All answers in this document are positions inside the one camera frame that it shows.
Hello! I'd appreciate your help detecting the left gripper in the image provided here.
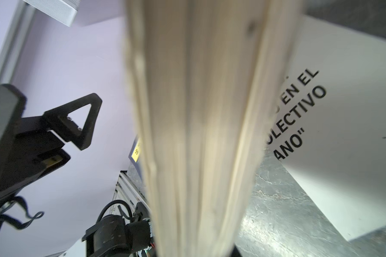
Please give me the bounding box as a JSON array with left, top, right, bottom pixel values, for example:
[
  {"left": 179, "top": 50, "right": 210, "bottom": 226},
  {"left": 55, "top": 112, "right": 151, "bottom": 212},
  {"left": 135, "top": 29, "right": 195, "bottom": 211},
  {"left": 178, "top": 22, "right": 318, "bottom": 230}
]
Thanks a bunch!
[{"left": 0, "top": 84, "right": 103, "bottom": 240}]

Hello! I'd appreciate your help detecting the black book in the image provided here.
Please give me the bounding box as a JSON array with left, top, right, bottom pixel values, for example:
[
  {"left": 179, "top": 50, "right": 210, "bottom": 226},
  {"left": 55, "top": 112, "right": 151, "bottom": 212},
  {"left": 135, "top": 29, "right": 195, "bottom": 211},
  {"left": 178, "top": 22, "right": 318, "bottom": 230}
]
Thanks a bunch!
[{"left": 124, "top": 1, "right": 305, "bottom": 257}]

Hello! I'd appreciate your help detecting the yellow book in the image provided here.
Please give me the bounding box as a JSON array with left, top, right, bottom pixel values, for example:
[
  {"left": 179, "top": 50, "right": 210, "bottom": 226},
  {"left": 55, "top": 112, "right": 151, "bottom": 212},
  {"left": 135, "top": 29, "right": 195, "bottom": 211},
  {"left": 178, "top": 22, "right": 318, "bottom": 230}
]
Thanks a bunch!
[{"left": 128, "top": 136, "right": 142, "bottom": 177}]

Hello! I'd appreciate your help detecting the white book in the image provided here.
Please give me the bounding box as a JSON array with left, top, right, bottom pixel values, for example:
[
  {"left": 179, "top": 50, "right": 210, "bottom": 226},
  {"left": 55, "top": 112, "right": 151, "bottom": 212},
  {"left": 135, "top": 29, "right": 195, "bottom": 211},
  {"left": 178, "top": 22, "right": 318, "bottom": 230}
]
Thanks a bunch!
[{"left": 268, "top": 17, "right": 386, "bottom": 241}]

